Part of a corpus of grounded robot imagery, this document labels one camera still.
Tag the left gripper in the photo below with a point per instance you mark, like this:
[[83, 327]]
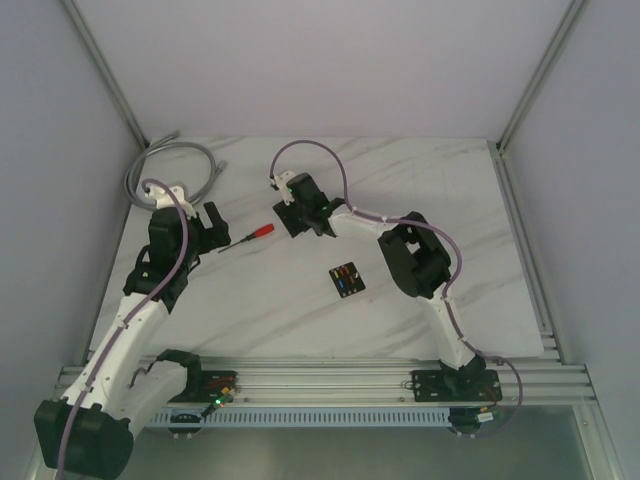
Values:
[[203, 232]]

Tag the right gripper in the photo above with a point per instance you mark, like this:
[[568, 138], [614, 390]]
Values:
[[284, 213]]

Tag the black fuse box base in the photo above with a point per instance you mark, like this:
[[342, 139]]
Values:
[[351, 278]]

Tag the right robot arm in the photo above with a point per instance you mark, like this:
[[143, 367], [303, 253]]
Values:
[[418, 264]]

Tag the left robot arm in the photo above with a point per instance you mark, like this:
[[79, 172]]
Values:
[[91, 429]]

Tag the red handled screwdriver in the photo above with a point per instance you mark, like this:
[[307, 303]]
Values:
[[258, 233]]

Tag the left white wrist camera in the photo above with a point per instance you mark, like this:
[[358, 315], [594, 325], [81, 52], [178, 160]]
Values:
[[173, 196]]

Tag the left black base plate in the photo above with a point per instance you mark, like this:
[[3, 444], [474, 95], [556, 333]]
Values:
[[212, 385]]

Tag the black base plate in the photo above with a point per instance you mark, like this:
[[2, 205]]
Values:
[[212, 385], [439, 386]]

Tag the grey slotted cable duct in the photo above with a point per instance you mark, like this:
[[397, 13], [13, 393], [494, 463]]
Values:
[[303, 417]]

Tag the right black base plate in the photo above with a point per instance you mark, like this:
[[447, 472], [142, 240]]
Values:
[[439, 386]]

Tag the left aluminium frame post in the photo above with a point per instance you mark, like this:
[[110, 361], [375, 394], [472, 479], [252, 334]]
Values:
[[105, 73]]

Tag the aluminium frame post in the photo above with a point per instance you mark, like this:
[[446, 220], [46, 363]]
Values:
[[105, 73], [542, 72]]

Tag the right aluminium frame post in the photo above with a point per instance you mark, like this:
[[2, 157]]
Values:
[[542, 72]]

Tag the aluminium front rail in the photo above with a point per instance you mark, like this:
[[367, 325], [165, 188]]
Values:
[[274, 382]]

